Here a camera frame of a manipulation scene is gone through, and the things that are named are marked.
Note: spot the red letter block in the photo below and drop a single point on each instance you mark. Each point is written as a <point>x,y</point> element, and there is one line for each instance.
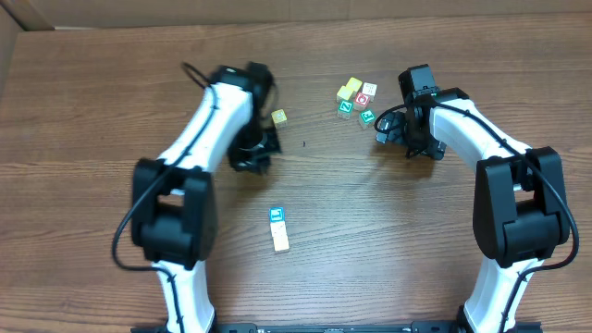
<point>361,101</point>

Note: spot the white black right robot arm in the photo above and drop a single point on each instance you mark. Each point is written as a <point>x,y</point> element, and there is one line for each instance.
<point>521,220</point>

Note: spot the yellow block left cluster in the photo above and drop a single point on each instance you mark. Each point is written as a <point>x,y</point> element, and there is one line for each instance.
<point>344,93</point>

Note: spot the green letter block right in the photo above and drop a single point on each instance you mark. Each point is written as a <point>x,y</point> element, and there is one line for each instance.
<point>367,118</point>

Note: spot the green Z letter block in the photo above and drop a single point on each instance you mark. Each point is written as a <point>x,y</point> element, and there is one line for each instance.
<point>345,109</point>

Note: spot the white letter block cluster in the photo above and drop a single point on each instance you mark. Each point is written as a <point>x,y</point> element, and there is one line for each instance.
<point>369,89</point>

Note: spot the yellow block top cluster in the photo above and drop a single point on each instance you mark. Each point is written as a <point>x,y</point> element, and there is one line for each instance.
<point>354,84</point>

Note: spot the yellow block cluster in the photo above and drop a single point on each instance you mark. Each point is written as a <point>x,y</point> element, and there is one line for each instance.
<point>344,93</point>
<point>354,84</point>

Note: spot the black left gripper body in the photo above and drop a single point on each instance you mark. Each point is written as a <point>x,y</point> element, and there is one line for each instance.
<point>254,155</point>

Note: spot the blue letter block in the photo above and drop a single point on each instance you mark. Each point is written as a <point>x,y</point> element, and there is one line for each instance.
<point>276,214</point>

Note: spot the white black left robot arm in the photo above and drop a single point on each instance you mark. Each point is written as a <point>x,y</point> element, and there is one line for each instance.
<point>173,214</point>

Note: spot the white pattern block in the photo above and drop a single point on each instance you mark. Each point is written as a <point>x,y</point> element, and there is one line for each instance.
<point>278,229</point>

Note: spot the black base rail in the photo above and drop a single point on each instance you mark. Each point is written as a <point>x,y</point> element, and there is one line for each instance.
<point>414,327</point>

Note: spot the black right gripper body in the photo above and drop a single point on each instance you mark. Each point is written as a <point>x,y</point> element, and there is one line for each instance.
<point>395,130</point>

